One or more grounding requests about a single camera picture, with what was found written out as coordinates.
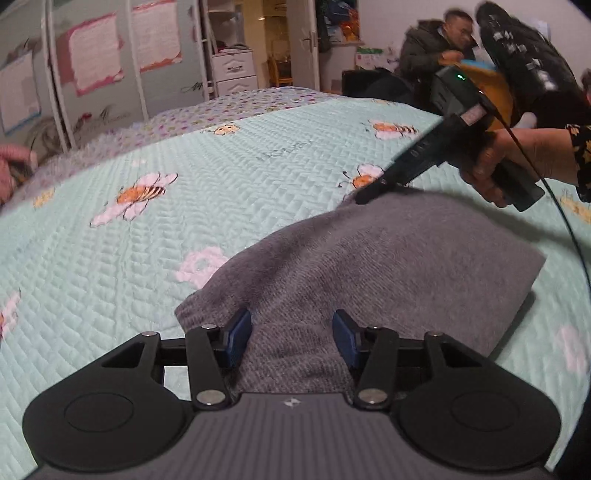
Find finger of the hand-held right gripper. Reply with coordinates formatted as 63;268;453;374
355;173;409;205

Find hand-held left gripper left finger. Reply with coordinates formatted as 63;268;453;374
100;308;253;411

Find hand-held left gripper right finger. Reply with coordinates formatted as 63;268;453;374
333;309;485;411

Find grey knit garment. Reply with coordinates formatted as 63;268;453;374
174;191;546;398

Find person's right forearm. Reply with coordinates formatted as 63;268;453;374
566;124;591;204

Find person's right hand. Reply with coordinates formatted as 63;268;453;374
462;127;575;208

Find black patterned coat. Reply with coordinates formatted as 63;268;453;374
475;0;583;121

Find black bag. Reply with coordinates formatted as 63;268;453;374
342;68;416;104

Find green white box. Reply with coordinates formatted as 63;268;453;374
355;46;398;72

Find colourful hanging bags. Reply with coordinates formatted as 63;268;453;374
323;0;361;44

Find wooden chair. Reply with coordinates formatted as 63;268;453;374
268;55;294;88

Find white door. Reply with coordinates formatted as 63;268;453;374
286;0;321;93

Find white drawer cabinet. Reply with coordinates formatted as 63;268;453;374
210;48;259;97

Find sliding door wardrobe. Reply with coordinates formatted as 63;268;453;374
0;0;208;151

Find orange bordered poster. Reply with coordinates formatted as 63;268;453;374
131;0;183;73

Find pink knitted garment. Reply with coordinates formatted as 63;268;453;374
0;143;38;204

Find pink bordered poster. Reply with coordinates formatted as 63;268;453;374
58;11;125;97

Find blue bordered poster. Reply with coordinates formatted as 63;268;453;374
0;51;42;134

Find black cable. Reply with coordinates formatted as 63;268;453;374
478;90;591;282

